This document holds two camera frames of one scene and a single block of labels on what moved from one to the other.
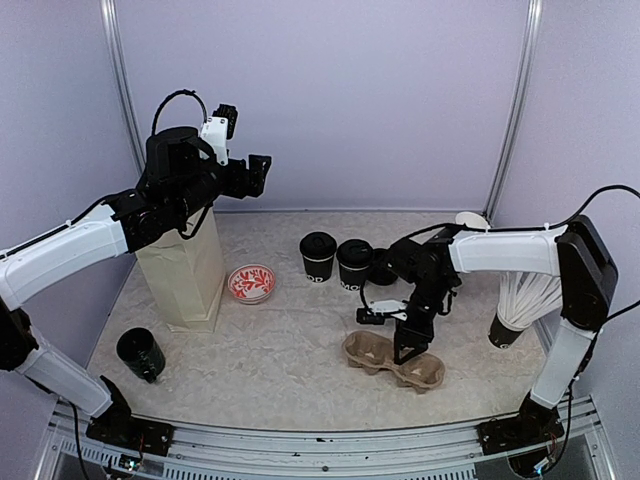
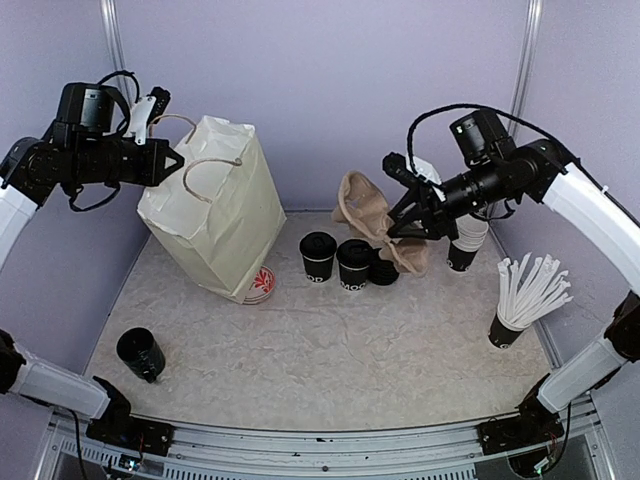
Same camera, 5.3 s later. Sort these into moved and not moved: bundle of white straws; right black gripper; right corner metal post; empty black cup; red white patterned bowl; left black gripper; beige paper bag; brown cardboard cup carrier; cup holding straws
Moved: right black gripper; brown cardboard cup carrier; left black gripper; beige paper bag
Not moved: empty black cup; bundle of white straws; right corner metal post; cup holding straws; red white patterned bowl
